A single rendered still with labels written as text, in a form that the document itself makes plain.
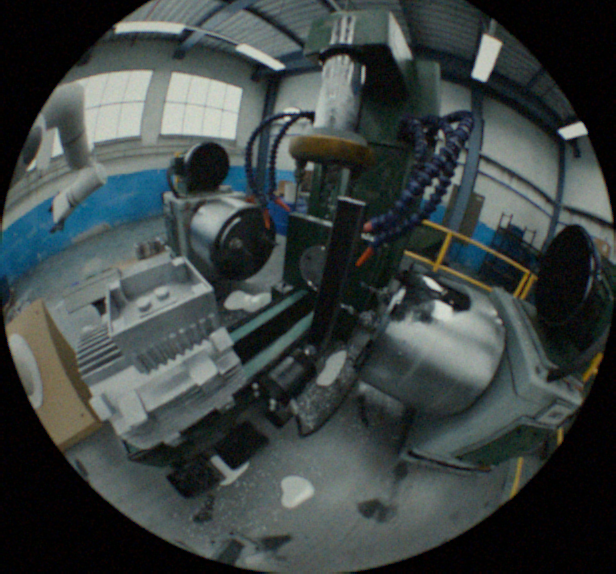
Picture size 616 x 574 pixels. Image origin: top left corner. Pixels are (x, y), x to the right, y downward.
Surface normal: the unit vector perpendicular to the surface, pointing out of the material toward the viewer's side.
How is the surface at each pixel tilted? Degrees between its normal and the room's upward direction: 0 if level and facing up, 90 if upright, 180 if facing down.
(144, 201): 90
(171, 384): 0
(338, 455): 0
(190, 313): 90
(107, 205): 90
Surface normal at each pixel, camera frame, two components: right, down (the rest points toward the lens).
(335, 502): 0.14, -0.86
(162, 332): 0.79, 0.40
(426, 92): -0.59, 0.31
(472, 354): -0.33, -0.37
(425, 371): -0.50, -0.01
